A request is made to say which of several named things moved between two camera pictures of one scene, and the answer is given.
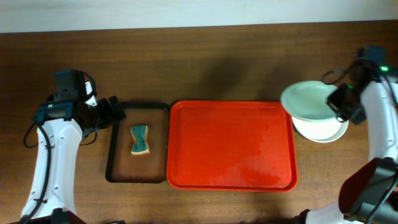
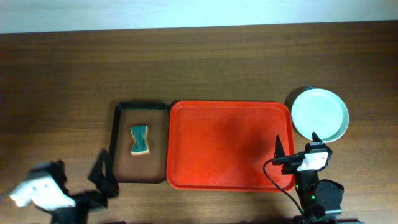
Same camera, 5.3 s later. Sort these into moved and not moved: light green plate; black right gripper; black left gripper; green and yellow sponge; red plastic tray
Moved: black right gripper; light green plate; black left gripper
Not moved: green and yellow sponge; red plastic tray
